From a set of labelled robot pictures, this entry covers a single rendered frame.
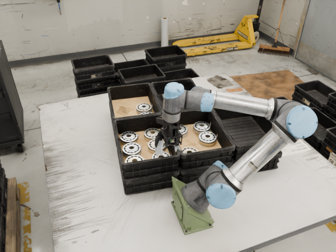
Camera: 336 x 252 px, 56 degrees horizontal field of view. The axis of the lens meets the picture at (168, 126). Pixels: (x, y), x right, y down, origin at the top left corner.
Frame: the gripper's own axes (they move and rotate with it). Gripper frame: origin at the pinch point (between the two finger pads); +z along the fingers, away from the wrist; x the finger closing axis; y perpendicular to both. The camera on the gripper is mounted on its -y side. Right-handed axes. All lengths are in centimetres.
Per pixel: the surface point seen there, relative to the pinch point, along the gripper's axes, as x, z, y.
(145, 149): 1.7, 23.2, -27.9
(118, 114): -2, 25, -68
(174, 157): 8.5, 12.2, -6.1
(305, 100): 186, 59, -80
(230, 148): 38.0, 10.4, -0.8
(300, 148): 97, 30, -4
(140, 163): -8.7, 13.5, -9.2
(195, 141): 30.8, 21.5, -23.6
